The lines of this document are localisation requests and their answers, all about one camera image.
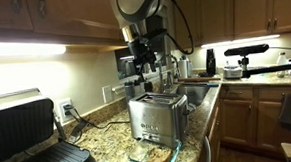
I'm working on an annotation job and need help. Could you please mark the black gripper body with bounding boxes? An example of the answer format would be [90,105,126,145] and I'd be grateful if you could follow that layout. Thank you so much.
[126,34,160,65]

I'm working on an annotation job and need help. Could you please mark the stainless steel two-slot toaster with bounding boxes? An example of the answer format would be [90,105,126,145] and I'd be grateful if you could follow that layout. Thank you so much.
[126,90,192,152]

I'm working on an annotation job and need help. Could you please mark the brown bread slice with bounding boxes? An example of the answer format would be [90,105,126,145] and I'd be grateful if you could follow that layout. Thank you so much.
[145,145,174,162]

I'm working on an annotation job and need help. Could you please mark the small black bottle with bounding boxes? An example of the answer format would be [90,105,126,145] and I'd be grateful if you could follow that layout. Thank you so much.
[142,77,155,93]

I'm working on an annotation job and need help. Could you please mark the grey tumbler black lid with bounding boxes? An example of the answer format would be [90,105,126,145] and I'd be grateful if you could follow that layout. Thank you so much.
[123,80,137,102]

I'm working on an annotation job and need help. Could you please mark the white jug blue cap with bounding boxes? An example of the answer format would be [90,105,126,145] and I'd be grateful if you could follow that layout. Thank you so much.
[177,54,194,80]

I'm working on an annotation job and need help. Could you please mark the stainless steel sink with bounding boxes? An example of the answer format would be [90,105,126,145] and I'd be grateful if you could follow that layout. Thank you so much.
[171,81,222,108]

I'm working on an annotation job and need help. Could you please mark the brown wooden board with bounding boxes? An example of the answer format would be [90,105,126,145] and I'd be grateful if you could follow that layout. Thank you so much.
[177,73,223,84]

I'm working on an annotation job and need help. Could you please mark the blue sponge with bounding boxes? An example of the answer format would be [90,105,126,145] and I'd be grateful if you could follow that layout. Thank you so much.
[204,81,221,89]

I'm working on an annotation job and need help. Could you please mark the wooden upper cabinet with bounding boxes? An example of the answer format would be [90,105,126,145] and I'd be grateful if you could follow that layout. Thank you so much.
[0,0,136,57]

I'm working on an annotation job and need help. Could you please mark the clear glass baking dish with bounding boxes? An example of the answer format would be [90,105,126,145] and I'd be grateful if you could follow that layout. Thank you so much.
[126,135,185,162]

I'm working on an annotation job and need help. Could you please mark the wooden base cabinet with drawers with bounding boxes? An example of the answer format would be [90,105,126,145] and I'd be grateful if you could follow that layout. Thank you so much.
[193,98,225,162]

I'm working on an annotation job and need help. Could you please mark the narrow under-cabinet light strip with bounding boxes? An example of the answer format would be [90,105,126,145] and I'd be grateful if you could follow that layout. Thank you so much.
[199,33,282,49]

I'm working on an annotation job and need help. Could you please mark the wooden corner upper cabinets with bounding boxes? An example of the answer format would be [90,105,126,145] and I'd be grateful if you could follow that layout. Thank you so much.
[172,0,291,50]

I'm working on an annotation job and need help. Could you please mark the wooden base cabinets with doors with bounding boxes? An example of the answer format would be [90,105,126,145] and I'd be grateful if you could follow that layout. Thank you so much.
[217,81,291,159]

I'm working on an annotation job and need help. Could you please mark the bright under-cabinet light strip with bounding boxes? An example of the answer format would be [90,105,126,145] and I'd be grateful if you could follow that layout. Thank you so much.
[0,37,68,60]

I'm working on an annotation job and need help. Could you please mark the clear bottle white cap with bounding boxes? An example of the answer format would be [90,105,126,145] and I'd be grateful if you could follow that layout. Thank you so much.
[275,50,291,79]

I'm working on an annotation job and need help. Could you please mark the black silver panini grill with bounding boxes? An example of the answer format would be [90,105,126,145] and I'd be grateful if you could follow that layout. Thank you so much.
[0,85,101,162]

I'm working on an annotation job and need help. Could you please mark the dark grey hanging towel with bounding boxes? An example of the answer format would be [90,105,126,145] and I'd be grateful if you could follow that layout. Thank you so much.
[276,91,291,132]

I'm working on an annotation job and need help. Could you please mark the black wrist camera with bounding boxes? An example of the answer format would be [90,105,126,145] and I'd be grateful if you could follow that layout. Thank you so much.
[141,28,169,43]

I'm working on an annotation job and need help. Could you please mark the white light switch plate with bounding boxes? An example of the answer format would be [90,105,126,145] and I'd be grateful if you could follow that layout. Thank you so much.
[101,84,114,104]

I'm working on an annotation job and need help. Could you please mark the black power cord with plug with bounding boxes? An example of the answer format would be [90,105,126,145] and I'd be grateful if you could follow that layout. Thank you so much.
[62,100,133,132]

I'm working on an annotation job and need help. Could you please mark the white wall outlet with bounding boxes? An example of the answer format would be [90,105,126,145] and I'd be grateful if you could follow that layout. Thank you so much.
[56,97,77,126]

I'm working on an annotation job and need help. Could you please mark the black stereo camera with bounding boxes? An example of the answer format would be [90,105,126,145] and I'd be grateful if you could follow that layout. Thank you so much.
[223,42,271,58]

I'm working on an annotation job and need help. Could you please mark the silver appliance handle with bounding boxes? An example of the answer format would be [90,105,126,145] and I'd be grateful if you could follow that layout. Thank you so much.
[200,136,214,162]

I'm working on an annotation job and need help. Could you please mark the dark metal cabinet handle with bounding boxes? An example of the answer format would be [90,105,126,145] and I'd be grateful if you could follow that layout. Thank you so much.
[10,0,23,14]
[36,0,48,19]

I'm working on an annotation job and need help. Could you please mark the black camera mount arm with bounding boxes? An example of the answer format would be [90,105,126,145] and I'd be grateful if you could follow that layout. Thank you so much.
[238,51,291,80]

